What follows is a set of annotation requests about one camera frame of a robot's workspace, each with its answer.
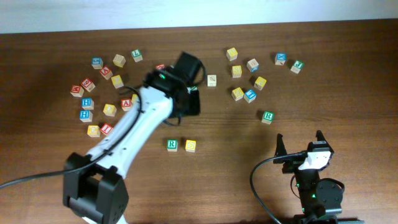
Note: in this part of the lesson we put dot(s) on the plain top block red-side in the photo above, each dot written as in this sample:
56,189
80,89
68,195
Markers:
211,80

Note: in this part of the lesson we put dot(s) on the green L block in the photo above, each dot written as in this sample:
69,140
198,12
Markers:
137,55

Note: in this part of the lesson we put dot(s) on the yellow o block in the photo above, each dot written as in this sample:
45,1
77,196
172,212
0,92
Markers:
109,110
93,131

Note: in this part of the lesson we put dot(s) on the blue I block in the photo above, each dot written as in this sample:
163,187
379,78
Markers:
250,95

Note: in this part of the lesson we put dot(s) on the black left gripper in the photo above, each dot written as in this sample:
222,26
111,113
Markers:
195,109

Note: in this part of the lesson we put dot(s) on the yellow block near A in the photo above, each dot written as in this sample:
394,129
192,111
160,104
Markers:
117,81

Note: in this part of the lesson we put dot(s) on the red 9 block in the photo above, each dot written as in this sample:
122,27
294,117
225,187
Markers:
88,85

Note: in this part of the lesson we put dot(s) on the yellow block right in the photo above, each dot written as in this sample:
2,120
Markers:
260,83

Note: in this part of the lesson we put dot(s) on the blue D side block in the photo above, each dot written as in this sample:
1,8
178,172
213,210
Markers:
252,65

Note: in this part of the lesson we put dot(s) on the blue X block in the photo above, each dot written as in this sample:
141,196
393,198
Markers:
280,58

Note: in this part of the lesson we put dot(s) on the yellow S block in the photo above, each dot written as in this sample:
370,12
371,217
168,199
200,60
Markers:
190,145

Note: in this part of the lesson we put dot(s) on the red A block back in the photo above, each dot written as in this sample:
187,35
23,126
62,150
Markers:
106,72

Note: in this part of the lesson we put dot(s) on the yellow block back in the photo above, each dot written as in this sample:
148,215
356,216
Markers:
232,54

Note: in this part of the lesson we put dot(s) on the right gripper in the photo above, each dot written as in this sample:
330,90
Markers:
290,165

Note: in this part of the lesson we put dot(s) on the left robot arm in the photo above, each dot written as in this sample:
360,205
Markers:
93,187

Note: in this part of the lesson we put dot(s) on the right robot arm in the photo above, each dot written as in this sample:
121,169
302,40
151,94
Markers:
320,198

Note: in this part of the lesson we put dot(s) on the red a block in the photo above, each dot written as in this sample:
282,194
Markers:
106,72
126,104

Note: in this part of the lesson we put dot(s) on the blue H block lower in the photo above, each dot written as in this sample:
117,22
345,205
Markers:
86,116

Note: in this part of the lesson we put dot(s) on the blue h block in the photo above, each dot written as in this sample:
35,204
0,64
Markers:
87,104
86,116

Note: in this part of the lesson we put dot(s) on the green Z block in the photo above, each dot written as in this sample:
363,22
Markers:
192,88

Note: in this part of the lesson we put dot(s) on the blue 5 block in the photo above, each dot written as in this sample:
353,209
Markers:
97,63

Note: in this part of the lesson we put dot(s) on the yellow O block front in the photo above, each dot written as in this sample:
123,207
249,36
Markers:
93,131

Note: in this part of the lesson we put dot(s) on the red A block front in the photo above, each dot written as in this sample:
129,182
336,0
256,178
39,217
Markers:
126,104

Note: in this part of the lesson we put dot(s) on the blue H block upper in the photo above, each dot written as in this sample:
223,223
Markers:
87,104

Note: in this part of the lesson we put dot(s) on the plain top yellow-side block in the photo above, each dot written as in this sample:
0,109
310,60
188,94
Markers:
119,60

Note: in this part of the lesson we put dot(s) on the yellow C block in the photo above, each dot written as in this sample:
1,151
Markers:
134,98

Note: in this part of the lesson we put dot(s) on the yellow block lower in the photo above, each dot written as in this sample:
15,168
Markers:
237,94

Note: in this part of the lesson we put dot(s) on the red I block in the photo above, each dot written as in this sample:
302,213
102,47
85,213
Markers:
106,129

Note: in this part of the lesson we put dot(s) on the green J block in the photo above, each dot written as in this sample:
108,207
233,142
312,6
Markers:
297,66

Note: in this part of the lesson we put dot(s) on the yellow O block middle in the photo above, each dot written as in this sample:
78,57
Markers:
109,110

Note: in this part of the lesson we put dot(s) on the red M block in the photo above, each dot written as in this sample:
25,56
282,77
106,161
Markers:
77,91

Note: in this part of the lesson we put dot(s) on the red Q block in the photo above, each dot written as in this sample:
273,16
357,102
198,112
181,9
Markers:
160,66

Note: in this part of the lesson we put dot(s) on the green r block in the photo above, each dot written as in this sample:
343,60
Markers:
172,145
267,117

